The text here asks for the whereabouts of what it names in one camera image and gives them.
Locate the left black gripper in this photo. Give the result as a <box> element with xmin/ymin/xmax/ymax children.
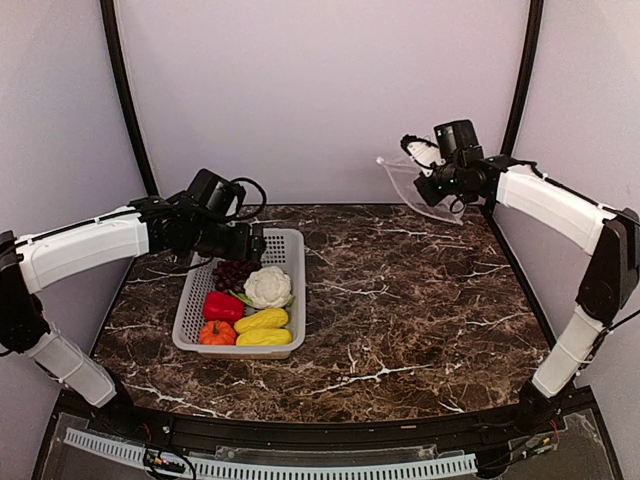
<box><xmin>189</xmin><ymin>217</ymin><xmax>266</xmax><ymax>261</ymax></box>

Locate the clear zip top bag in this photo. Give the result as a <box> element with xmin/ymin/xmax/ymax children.
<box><xmin>375</xmin><ymin>155</ymin><xmax>466</xmax><ymax>226</ymax></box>

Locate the white cauliflower with leaves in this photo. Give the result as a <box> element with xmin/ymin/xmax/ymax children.
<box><xmin>229</xmin><ymin>266</ymin><xmax>294</xmax><ymax>310</ymax></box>

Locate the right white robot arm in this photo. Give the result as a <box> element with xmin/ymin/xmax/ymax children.
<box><xmin>411</xmin><ymin>148</ymin><xmax>639</xmax><ymax>434</ymax></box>

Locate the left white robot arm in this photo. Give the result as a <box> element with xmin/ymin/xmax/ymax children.
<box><xmin>1</xmin><ymin>194</ymin><xmax>265</xmax><ymax>436</ymax></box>

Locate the dark red grape bunch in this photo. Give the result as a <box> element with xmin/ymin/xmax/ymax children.
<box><xmin>213</xmin><ymin>260</ymin><xmax>262</xmax><ymax>293</ymax></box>

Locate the red bell pepper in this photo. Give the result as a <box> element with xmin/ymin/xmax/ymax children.
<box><xmin>202</xmin><ymin>291</ymin><xmax>245</xmax><ymax>323</ymax></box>

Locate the white perforated plastic basket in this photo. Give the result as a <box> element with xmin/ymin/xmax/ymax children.
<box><xmin>172</xmin><ymin>228</ymin><xmax>306</xmax><ymax>360</ymax></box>

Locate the small orange pumpkin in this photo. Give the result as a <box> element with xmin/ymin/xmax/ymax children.
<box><xmin>199</xmin><ymin>320</ymin><xmax>237</xmax><ymax>346</ymax></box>

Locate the upper yellow squash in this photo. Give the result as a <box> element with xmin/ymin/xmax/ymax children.
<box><xmin>233</xmin><ymin>308</ymin><xmax>289</xmax><ymax>334</ymax></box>

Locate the yellow squash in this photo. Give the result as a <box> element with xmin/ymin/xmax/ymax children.
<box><xmin>236</xmin><ymin>328</ymin><xmax>293</xmax><ymax>346</ymax></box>
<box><xmin>233</xmin><ymin>308</ymin><xmax>289</xmax><ymax>334</ymax></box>

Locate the lower yellow squash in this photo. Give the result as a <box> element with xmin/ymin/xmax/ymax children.
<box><xmin>236</xmin><ymin>328</ymin><xmax>293</xmax><ymax>346</ymax></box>

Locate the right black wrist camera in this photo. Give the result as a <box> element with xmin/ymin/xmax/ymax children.
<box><xmin>434</xmin><ymin>119</ymin><xmax>484</xmax><ymax>166</ymax></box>

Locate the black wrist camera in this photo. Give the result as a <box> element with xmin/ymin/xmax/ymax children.
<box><xmin>186</xmin><ymin>168</ymin><xmax>246</xmax><ymax>217</ymax></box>
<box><xmin>434</xmin><ymin>119</ymin><xmax>484</xmax><ymax>166</ymax></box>

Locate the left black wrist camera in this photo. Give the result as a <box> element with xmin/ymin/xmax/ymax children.
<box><xmin>186</xmin><ymin>168</ymin><xmax>246</xmax><ymax>217</ymax></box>

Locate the right black frame post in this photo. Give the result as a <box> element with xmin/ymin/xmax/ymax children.
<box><xmin>500</xmin><ymin>0</ymin><xmax>544</xmax><ymax>155</ymax></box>

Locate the black frame post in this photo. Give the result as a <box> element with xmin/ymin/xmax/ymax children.
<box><xmin>99</xmin><ymin>0</ymin><xmax>159</xmax><ymax>196</ymax></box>
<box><xmin>500</xmin><ymin>0</ymin><xmax>544</xmax><ymax>155</ymax></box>

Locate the left black frame post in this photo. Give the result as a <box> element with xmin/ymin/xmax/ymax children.
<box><xmin>99</xmin><ymin>0</ymin><xmax>159</xmax><ymax>196</ymax></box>

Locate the black curved front rail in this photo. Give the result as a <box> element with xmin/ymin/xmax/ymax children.
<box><xmin>72</xmin><ymin>401</ymin><xmax>534</xmax><ymax>452</ymax></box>

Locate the white slotted cable duct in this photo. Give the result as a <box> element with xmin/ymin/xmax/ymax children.
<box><xmin>64</xmin><ymin>427</ymin><xmax>477</xmax><ymax>479</ymax></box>

